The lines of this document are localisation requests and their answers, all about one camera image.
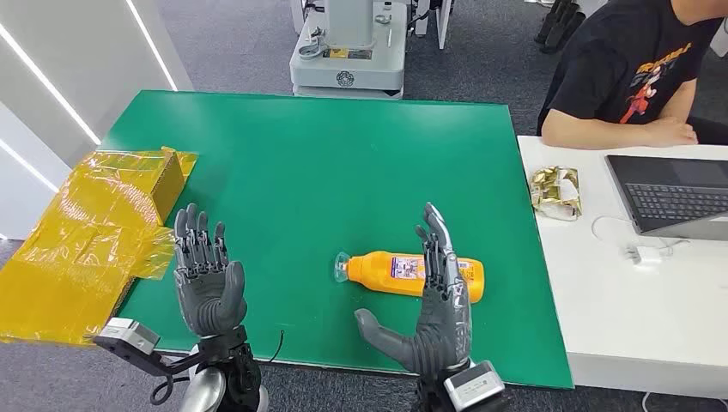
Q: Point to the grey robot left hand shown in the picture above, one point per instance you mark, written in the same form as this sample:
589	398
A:
207	295

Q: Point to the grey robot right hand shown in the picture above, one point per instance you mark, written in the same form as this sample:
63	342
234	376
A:
441	335

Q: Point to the person's right hand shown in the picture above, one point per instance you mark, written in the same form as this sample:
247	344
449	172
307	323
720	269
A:
674	132

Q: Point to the orange plastic bottle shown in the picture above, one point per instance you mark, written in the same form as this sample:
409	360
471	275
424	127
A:
378	272

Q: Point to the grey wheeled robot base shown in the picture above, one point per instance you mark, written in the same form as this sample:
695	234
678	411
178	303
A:
350	62

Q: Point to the person's right forearm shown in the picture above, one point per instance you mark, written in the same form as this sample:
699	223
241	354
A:
591	133

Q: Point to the dark grey laptop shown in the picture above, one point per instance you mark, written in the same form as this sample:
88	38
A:
671	199

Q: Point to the person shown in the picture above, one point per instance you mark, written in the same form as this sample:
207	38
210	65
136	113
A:
620	62

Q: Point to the white power adapter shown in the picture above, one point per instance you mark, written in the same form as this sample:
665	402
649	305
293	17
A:
645	255

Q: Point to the crumpled gold foil wrapper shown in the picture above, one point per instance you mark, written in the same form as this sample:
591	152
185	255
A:
554	193

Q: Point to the yellow taped cardboard box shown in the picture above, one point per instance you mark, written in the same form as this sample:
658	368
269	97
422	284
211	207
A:
85	227

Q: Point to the black chair base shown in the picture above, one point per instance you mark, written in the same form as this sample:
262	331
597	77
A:
560	25

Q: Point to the green table mat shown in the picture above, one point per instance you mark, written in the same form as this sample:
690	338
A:
341	170

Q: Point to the white table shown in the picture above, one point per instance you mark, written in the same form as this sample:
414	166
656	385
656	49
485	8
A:
625	318

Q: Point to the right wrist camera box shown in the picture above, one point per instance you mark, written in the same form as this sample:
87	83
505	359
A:
472	386

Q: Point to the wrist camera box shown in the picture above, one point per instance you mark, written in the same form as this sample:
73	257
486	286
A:
128	335
472	386

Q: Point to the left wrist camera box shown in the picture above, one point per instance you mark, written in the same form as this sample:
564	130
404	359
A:
128	335

